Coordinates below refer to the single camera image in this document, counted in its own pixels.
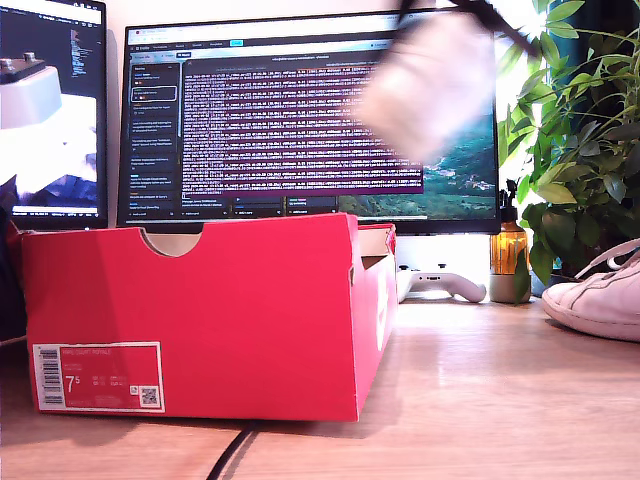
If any large black computer monitor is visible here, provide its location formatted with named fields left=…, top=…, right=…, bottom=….
left=116, top=7, right=502, bottom=236

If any small black computer monitor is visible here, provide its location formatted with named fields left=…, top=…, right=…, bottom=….
left=0, top=0, right=109, bottom=231

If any white leather sneaker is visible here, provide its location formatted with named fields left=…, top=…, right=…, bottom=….
left=541, top=238, right=640, bottom=344
left=357, top=12, right=497, bottom=162

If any black cable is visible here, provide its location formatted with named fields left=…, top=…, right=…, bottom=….
left=205, top=422, right=259, bottom=480

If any amber pump bottle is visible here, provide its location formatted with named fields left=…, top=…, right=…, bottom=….
left=489, top=178, right=532, bottom=305

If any red shoebox lid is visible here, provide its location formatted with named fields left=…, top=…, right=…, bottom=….
left=5, top=218, right=25, bottom=266

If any dark teal curtain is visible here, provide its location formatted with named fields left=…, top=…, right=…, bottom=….
left=569, top=0, right=640, bottom=36

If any red cardboard shoebox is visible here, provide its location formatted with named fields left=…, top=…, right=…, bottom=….
left=20, top=212, right=399, bottom=423

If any green leafy houseplant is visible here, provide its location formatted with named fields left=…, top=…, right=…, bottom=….
left=497, top=0, right=640, bottom=286

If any white game controller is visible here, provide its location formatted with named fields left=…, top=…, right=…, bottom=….
left=397, top=263, right=488, bottom=304

